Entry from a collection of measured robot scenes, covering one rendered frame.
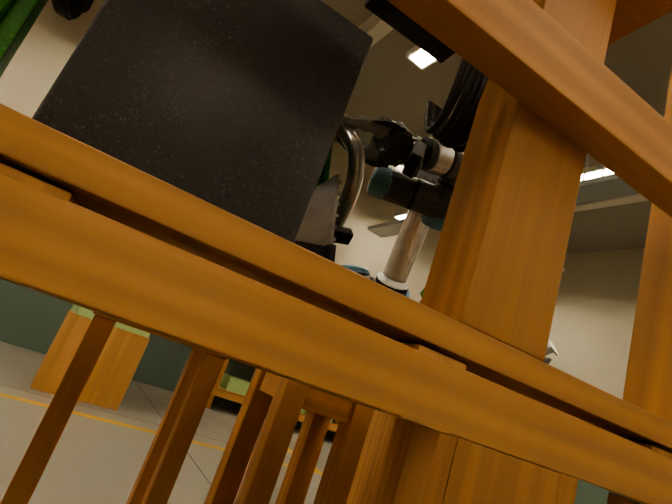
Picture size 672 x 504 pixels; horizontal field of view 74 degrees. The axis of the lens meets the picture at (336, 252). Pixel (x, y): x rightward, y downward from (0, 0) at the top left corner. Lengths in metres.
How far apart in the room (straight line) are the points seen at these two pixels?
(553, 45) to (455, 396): 0.44
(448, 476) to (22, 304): 5.54
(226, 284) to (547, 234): 0.42
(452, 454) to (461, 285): 0.98
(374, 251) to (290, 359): 7.44
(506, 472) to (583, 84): 1.19
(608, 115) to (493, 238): 0.24
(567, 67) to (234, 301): 0.50
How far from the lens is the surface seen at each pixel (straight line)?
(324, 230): 0.75
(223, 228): 0.40
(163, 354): 6.47
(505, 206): 0.59
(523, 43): 0.62
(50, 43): 7.03
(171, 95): 0.56
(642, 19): 0.99
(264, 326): 0.41
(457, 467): 1.49
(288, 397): 1.33
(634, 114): 0.76
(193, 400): 1.23
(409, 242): 1.45
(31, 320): 6.34
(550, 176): 0.66
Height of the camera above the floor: 0.77
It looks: 16 degrees up
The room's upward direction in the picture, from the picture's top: 20 degrees clockwise
